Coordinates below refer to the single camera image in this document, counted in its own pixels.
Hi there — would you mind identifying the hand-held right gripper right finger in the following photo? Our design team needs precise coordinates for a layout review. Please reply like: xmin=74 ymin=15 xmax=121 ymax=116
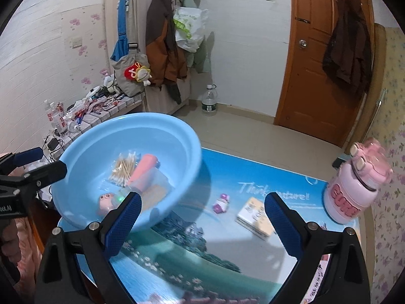
xmin=264 ymin=192 xmax=371 ymax=304

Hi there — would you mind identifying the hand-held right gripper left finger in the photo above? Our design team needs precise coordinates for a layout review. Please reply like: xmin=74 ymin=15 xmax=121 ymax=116
xmin=34 ymin=193 xmax=142 ymax=304

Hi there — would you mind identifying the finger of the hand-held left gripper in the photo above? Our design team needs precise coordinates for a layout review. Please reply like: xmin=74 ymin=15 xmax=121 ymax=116
xmin=13 ymin=159 xmax=68 ymax=194
xmin=0 ymin=147 xmax=44 ymax=175

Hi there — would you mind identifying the pink case with clear lid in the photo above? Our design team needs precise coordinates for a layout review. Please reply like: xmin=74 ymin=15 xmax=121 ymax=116
xmin=96 ymin=192 xmax=127 ymax=217

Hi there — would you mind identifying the white and yellow tissue pack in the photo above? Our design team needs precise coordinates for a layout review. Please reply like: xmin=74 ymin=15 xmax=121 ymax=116
xmin=235 ymin=197 xmax=276 ymax=241

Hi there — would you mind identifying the bag of cotton swabs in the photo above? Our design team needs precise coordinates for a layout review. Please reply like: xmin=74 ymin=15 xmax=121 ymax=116
xmin=109 ymin=152 xmax=141 ymax=186

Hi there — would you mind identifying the pink cylindrical roller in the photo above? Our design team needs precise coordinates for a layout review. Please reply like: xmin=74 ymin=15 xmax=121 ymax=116
xmin=127 ymin=154 xmax=160 ymax=186

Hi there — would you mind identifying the white and pink printed package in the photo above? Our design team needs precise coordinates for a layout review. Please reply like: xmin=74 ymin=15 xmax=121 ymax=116
xmin=304 ymin=253 xmax=330 ymax=304

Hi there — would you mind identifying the blue plastic basin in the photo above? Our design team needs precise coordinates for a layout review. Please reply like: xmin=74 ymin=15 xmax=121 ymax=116
xmin=51 ymin=112 xmax=203 ymax=232

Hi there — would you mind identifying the clear bottle red label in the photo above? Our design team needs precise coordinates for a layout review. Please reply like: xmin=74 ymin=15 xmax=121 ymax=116
xmin=44 ymin=100 xmax=68 ymax=135

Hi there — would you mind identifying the scenic printed table cover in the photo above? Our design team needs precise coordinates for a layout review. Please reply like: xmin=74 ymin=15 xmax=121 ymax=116
xmin=57 ymin=147 xmax=363 ymax=304

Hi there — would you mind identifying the small pink toy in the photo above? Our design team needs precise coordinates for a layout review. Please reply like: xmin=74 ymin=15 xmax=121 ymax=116
xmin=213 ymin=193 xmax=230 ymax=213

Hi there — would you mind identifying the pink water bottle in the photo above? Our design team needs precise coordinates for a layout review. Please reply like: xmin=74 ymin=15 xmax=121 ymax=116
xmin=323 ymin=138 xmax=393 ymax=225

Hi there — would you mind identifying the white tiled side table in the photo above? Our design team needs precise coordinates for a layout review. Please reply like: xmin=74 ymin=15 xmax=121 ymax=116
xmin=43 ymin=93 xmax=146 ymax=162

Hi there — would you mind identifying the grey fabric bag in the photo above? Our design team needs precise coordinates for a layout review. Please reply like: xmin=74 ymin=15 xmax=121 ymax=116
xmin=111 ymin=43 xmax=151 ymax=97

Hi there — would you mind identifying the red and yellow plush toy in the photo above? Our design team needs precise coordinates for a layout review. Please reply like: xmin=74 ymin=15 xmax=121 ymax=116
xmin=124 ymin=63 xmax=152 ymax=87

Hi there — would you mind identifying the brown wooden door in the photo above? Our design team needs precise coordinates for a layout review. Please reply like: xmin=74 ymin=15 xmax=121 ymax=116
xmin=274 ymin=0 xmax=375 ymax=148

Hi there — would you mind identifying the clear water bottle green label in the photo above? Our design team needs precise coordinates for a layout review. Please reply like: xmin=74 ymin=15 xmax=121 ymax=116
xmin=201 ymin=84 xmax=219 ymax=117

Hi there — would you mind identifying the brown and orange coat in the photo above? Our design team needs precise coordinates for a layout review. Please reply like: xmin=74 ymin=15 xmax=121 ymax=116
xmin=146 ymin=0 xmax=189 ymax=105

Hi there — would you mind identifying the beige wardrobe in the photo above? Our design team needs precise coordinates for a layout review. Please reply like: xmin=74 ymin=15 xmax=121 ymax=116
xmin=104 ymin=0 xmax=190 ymax=115

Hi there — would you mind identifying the dark brown jacket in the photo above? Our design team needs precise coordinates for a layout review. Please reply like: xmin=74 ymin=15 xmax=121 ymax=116
xmin=322 ymin=0 xmax=374 ymax=97

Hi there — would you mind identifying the white plastic bag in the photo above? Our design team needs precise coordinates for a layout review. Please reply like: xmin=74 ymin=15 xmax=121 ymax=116
xmin=172 ymin=6 xmax=209 ymax=53

